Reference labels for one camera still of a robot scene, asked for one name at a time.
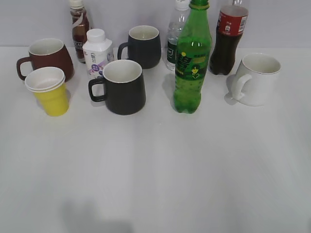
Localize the green soda bottle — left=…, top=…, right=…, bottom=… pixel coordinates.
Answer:
left=173, top=0, right=212, bottom=114

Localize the yellow paper cup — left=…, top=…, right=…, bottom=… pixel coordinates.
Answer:
left=24, top=67, right=69, bottom=117

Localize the black mug front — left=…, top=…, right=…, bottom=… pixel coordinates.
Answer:
left=88, top=59, right=146, bottom=115

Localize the dark grey mug back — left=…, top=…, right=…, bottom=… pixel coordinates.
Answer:
left=117, top=25, right=161, bottom=69

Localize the white milk bottle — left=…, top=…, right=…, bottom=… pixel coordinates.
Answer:
left=83, top=29, right=114, bottom=79

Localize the white mug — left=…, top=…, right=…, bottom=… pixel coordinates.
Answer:
left=230, top=53, right=281, bottom=106

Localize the clear water bottle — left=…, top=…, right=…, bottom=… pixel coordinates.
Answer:
left=165, top=0, right=190, bottom=71

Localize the cola bottle red label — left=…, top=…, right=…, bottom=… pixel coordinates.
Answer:
left=209, top=0, right=249, bottom=75

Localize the brown coffee drink bottle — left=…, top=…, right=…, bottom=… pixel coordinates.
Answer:
left=69, top=0, right=91, bottom=63

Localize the brown mug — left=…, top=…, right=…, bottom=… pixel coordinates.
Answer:
left=16, top=38, right=74, bottom=82

